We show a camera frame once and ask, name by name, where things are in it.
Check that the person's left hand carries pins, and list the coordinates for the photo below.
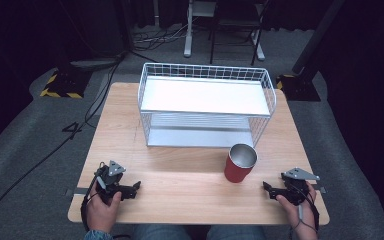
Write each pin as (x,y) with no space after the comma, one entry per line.
(102,213)

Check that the black metal chair frame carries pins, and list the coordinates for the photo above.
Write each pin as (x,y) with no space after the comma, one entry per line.
(236,33)

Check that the white metal stand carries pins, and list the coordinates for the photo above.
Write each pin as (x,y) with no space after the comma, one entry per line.
(193,26)

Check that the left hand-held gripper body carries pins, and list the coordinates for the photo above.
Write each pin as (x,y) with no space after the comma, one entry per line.
(111,180)

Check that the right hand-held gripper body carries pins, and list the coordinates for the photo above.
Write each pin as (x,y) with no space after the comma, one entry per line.
(295,188)

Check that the black yellow striped stand base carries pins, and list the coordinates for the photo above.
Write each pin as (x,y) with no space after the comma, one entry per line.
(65,85)
(296,87)

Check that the person's jeans legs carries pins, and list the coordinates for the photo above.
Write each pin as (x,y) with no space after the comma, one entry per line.
(180,232)

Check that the person's left denim sleeve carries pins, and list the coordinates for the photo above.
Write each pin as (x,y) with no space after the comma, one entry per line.
(96,235)

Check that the dark slanted stand pole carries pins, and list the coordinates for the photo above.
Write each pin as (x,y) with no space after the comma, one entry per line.
(313,36)

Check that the grey tape strip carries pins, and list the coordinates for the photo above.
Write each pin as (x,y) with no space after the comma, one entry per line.
(319,189)
(79,191)

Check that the red metal cup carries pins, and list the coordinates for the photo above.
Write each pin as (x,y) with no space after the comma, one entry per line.
(238,166)

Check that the person's right hand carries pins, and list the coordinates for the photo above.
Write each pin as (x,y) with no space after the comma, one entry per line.
(296,216)

